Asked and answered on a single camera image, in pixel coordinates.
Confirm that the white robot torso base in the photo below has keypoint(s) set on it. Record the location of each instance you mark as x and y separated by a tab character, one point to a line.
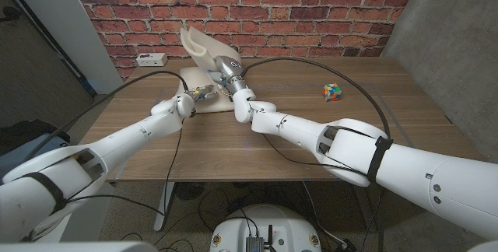
280	225

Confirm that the black cloth bundle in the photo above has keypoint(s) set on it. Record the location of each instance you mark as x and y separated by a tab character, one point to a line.
23	133

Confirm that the white power strip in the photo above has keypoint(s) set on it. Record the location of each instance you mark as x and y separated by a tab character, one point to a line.
151	59

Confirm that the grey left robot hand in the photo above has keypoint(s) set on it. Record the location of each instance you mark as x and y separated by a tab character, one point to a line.
200	93

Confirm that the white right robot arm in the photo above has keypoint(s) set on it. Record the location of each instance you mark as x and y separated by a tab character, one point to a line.
369	155

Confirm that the white wall panel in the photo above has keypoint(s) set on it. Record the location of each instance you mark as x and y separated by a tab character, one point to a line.
66	22

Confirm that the blue storage bin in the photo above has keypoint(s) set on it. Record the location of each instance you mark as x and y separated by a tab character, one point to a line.
15	155

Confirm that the white table leg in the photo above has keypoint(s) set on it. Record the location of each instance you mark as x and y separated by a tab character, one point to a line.
163	209

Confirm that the round black floor fan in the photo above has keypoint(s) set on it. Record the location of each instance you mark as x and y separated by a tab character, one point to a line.
188	190

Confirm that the small silver electronics box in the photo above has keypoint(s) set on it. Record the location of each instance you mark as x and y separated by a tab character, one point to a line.
254	244

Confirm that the multicolour puzzle cube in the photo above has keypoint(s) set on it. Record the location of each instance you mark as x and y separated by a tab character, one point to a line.
332	92

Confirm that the cream memory foam sheet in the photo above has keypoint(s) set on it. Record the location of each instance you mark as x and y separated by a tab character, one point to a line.
206	57

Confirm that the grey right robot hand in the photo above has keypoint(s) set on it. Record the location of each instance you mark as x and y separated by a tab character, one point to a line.
231	71

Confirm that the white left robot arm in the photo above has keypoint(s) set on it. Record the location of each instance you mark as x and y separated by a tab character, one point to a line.
85	158

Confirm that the printed brick wall backdrop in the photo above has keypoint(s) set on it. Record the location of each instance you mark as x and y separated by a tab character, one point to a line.
249	11

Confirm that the dark table leg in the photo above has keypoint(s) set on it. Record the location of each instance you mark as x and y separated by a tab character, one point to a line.
369	213

